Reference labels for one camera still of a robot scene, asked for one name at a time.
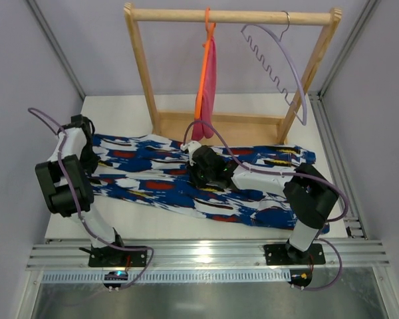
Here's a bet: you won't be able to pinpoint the blue white patterned trousers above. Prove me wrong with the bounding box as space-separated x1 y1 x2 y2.
81 132 330 234

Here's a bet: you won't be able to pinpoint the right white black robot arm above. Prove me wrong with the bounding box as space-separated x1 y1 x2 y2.
181 141 339 264

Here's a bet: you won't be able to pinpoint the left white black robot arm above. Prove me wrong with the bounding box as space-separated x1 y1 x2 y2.
35 114 124 258

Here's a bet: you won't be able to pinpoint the pink garment on hanger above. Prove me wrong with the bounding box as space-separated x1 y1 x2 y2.
192 37 217 141

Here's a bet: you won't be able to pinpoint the orange plastic hanger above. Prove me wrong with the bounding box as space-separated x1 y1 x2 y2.
194 7 216 120

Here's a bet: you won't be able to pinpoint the left black connector board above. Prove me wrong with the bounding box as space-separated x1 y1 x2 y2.
103 270 128 290

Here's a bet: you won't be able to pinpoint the black connector board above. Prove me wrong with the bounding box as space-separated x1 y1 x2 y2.
288 272 313 290
103 270 128 290

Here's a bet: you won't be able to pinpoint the right black connector board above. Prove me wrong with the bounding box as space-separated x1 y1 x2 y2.
288 272 313 290

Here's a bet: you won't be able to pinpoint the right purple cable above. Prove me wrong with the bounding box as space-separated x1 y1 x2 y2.
183 120 350 293

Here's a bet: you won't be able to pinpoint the purple cable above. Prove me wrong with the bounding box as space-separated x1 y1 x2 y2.
183 120 350 293
27 107 155 292

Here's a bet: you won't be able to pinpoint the aluminium front rail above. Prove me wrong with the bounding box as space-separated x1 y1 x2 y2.
26 239 390 270

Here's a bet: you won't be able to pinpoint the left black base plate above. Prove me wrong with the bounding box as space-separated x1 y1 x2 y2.
80 246 148 268

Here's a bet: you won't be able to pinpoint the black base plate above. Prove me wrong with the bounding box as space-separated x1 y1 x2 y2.
263 243 326 266
80 246 148 268

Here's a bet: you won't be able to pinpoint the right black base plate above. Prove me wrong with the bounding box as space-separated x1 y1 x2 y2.
263 243 326 266

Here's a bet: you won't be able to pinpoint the slotted grey cable duct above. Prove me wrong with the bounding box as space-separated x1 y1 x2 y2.
41 268 291 284

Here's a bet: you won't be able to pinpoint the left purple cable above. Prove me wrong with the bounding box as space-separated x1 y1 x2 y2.
27 107 155 292

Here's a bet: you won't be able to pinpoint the right aluminium side rail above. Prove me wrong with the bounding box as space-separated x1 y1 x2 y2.
309 92 368 240

